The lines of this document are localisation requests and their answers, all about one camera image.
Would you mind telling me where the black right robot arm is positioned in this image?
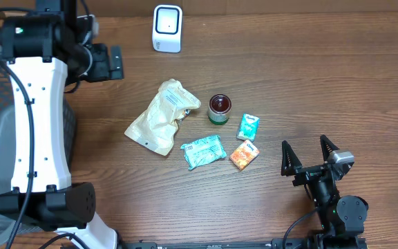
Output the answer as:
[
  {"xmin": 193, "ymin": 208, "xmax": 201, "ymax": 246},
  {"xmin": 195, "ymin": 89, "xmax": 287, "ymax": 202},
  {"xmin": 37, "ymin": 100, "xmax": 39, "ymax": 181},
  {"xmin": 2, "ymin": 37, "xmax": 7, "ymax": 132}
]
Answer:
[{"xmin": 272, "ymin": 135, "xmax": 369, "ymax": 249}]

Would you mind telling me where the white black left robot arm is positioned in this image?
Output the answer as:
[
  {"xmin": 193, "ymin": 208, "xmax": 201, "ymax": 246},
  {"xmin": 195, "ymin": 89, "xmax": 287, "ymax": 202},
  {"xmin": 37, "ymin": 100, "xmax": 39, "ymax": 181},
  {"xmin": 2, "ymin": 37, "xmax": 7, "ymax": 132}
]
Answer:
[{"xmin": 0, "ymin": 1, "xmax": 124, "ymax": 248}]

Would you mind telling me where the teal Kleenex tissue pack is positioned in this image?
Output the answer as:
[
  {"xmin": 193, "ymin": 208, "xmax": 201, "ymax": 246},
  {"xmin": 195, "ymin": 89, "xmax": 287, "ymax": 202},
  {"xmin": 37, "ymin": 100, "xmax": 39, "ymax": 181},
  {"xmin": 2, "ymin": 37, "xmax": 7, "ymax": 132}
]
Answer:
[{"xmin": 236, "ymin": 113, "xmax": 260, "ymax": 142}]

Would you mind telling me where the jar with dark red lid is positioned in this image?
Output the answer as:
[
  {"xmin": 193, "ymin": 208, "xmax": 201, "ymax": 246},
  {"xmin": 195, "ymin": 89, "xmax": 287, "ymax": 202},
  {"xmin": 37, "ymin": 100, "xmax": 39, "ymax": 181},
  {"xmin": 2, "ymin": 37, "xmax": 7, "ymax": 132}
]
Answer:
[{"xmin": 208, "ymin": 94, "xmax": 232, "ymax": 125}]

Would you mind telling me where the orange Kleenex tissue pack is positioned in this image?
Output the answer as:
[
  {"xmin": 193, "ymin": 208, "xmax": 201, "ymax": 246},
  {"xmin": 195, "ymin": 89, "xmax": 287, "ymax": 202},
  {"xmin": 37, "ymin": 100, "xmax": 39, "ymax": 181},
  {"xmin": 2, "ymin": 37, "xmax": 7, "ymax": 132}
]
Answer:
[{"xmin": 230, "ymin": 140, "xmax": 260, "ymax": 171}]

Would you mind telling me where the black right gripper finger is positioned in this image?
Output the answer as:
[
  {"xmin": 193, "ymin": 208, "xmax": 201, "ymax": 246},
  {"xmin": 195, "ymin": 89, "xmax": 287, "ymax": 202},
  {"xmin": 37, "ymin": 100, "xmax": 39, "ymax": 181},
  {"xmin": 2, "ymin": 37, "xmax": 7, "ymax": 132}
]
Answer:
[
  {"xmin": 320, "ymin": 135, "xmax": 339, "ymax": 161},
  {"xmin": 281, "ymin": 140, "xmax": 303, "ymax": 176}
]

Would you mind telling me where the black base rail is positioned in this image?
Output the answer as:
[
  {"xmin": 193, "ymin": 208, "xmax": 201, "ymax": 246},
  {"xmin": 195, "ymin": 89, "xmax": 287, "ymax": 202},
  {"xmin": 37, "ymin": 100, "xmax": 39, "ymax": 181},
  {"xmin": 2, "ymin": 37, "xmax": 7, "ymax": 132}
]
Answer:
[{"xmin": 118, "ymin": 239, "xmax": 317, "ymax": 249}]

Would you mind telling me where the green wet wipes pack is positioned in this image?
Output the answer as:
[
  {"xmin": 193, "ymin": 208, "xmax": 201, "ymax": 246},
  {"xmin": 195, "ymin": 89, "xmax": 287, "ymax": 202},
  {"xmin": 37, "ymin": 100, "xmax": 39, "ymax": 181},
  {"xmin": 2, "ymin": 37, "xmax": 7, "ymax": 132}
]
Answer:
[{"xmin": 180, "ymin": 135, "xmax": 227, "ymax": 170}]

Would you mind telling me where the beige paper pouch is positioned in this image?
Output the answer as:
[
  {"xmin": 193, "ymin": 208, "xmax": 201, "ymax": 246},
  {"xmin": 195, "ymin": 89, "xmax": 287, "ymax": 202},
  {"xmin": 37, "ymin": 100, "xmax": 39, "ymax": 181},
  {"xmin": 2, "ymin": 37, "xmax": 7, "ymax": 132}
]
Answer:
[{"xmin": 124, "ymin": 79, "xmax": 201, "ymax": 156}]

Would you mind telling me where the white black barcode scanner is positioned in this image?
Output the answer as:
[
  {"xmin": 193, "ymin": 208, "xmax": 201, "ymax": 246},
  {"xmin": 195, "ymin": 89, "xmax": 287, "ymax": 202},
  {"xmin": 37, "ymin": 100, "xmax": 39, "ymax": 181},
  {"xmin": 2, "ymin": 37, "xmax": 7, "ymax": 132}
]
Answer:
[{"xmin": 152, "ymin": 4, "xmax": 183, "ymax": 53}]

